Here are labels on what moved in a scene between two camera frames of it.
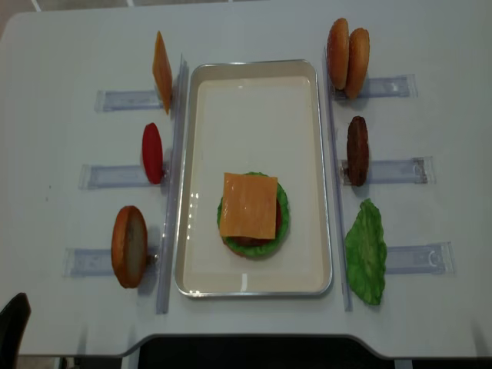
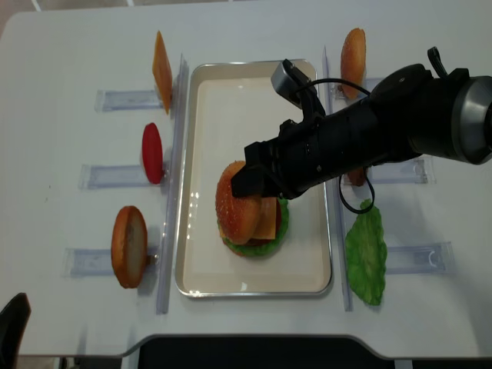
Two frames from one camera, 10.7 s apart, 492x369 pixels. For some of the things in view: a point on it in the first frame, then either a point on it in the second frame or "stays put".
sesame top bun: x=337 y=51 to x=238 y=217
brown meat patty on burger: x=246 y=241 stays put
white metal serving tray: x=252 y=116 stays put
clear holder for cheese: x=108 y=101 stays put
